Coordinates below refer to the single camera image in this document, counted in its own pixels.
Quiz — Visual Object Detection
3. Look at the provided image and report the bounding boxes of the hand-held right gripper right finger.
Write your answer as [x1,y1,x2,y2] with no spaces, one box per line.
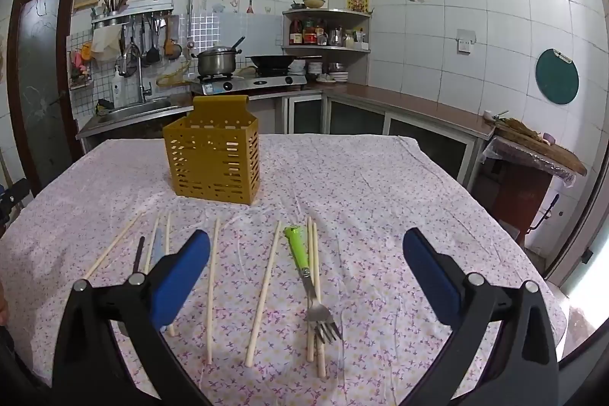
[402,226,560,406]

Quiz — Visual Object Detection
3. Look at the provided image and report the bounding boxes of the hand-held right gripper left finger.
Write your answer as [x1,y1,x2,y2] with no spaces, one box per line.
[52,229,211,406]

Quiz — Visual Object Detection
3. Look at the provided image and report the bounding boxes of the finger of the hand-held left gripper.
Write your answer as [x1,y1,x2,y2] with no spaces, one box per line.
[8,178,30,211]

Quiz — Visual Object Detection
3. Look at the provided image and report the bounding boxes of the light blue utensil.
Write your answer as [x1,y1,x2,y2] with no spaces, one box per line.
[144,228,163,274]

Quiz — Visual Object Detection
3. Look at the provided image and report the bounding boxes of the dark handled utensil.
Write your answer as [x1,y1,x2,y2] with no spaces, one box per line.
[132,236,146,274]

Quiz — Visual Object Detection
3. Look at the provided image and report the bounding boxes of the green frog handle fork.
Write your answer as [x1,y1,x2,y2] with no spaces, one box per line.
[284,225,342,344]

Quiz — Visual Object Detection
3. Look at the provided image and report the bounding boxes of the yellow perforated utensil holder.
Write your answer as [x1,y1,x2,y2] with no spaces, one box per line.
[163,94,261,206]

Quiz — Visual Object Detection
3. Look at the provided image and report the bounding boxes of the pink floral tablecloth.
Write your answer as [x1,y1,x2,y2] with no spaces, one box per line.
[0,132,567,406]

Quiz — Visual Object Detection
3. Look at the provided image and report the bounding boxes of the dark framed glass door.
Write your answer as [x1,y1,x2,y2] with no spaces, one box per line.
[7,0,81,197]

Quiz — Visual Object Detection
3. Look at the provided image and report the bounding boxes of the plastic covered wooden table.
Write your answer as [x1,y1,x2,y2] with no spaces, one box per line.
[480,135,576,245]

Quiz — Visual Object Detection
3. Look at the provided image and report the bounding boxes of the steel kitchen sink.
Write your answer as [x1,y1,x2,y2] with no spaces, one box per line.
[97,98,173,124]

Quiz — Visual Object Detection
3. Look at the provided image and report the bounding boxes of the metal sink faucet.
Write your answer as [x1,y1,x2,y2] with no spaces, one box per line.
[118,51,153,103]

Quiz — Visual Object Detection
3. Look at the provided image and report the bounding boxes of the thick wooden chopping block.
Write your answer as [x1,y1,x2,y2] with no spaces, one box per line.
[492,118,588,177]

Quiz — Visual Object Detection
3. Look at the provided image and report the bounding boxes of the cream hanging cloth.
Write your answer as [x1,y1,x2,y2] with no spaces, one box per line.
[90,27,122,62]

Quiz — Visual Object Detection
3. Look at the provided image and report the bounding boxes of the kitchen counter with cabinets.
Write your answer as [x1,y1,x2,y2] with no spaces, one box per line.
[76,81,496,193]

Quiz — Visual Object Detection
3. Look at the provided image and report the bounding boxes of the black slotted spatula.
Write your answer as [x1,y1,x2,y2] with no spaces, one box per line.
[145,18,160,65]

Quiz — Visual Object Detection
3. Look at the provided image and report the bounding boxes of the steel gas stove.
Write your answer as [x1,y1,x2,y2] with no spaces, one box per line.
[191,72,308,96]

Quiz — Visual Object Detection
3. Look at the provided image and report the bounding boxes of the hanging ladle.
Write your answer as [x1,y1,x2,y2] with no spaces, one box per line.
[164,16,182,59]

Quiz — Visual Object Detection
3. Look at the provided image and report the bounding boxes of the steel cooking pot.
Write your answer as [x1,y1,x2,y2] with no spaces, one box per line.
[190,46,242,77]

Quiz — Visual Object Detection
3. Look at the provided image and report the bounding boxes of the black wok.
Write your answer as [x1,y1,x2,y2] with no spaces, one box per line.
[245,54,324,70]

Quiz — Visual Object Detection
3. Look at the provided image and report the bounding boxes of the round green cutting board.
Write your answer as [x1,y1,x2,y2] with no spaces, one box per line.
[535,48,580,105]

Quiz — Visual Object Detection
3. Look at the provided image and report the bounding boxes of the metal corner shelf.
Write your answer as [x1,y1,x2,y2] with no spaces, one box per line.
[282,8,372,86]

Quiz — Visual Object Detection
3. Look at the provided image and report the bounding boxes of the wire wall basket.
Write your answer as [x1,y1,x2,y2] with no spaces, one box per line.
[69,45,94,90]

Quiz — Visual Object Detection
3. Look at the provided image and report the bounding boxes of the yellow gas hose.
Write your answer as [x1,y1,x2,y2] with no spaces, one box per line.
[156,54,198,87]

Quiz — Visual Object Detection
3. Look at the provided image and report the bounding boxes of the metal wall utensil rack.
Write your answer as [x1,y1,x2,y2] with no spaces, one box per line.
[90,0,174,31]

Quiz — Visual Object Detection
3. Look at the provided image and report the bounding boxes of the white wall socket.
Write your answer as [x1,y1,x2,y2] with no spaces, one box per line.
[456,29,477,54]

